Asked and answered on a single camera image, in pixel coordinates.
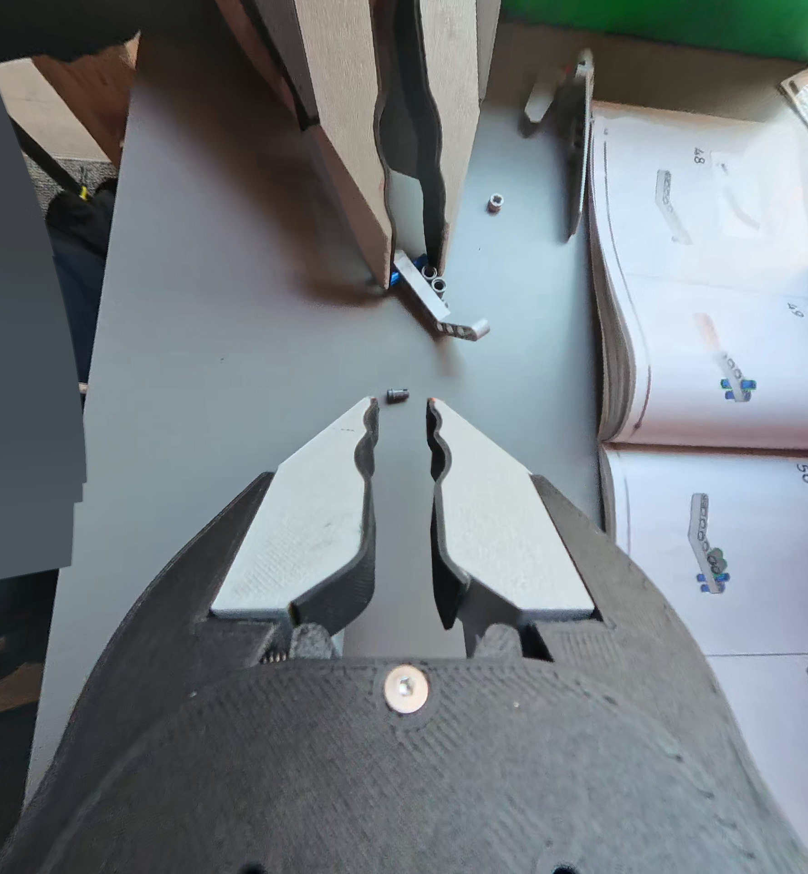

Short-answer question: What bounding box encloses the grey angled lego beam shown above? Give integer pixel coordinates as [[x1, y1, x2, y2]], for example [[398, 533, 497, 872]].
[[392, 249, 491, 342]]

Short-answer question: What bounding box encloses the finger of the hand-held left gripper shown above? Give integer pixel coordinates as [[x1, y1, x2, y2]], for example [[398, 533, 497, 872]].
[[216, 0, 422, 291], [394, 0, 502, 274]]

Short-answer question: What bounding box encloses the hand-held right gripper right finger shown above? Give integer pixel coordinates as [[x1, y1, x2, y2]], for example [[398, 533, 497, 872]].
[[426, 397, 596, 656]]

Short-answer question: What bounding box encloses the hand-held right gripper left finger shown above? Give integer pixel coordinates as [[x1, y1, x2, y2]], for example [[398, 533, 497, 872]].
[[210, 396, 381, 650]]

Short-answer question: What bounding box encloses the green box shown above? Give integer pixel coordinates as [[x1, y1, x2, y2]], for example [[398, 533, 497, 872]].
[[500, 0, 808, 66]]

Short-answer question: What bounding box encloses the white lego instruction booklet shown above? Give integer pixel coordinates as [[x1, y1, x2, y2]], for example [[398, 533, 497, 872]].
[[585, 101, 808, 874]]

